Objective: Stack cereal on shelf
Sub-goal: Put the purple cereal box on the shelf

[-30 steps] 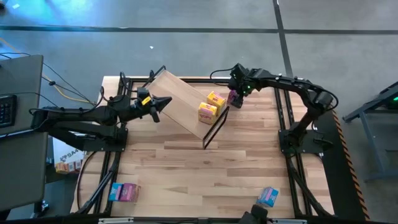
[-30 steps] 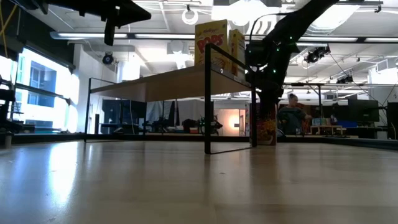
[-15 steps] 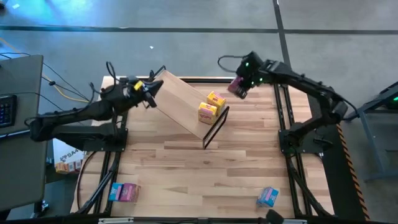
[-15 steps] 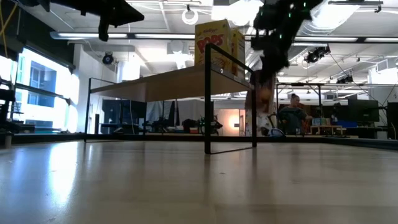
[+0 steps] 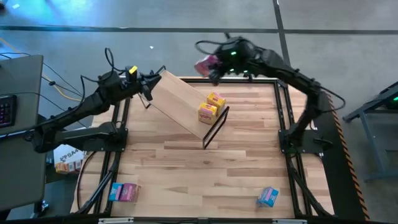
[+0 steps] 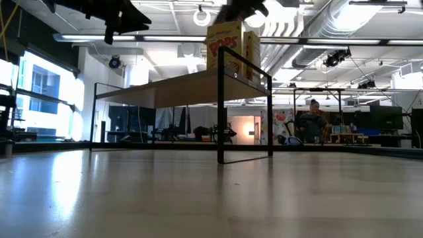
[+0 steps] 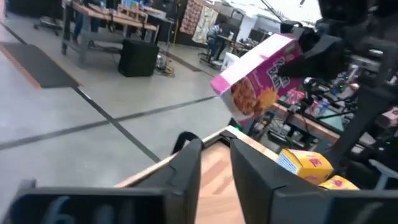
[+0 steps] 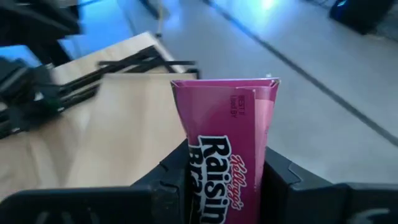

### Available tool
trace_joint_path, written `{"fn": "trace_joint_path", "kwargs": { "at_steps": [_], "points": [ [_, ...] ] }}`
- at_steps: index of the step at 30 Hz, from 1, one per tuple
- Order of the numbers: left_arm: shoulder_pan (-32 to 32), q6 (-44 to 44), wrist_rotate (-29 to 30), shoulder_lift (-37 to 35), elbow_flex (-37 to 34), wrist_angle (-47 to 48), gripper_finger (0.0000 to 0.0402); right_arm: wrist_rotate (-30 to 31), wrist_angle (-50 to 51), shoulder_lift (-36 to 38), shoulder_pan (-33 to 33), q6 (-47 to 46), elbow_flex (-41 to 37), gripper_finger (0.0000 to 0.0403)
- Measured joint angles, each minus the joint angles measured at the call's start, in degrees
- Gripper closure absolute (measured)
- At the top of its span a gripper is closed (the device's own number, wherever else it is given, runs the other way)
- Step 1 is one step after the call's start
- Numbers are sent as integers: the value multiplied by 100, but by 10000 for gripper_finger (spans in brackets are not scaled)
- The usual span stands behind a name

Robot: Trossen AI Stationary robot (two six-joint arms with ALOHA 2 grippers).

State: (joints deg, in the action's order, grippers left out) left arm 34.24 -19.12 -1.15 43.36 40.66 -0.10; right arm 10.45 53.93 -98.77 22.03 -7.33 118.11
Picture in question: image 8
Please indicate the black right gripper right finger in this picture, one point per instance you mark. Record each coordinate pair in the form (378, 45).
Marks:
(292, 202)

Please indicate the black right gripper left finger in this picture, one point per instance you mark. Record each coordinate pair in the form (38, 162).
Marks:
(172, 193)

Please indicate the red Raisin Bran cereal box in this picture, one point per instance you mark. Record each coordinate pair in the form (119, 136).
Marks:
(217, 124)

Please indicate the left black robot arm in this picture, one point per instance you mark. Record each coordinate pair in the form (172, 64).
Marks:
(28, 18)

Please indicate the black equipment block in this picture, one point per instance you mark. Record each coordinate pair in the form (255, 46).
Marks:
(360, 14)

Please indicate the wooden shelf with black frame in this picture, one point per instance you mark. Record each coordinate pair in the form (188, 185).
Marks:
(124, 124)

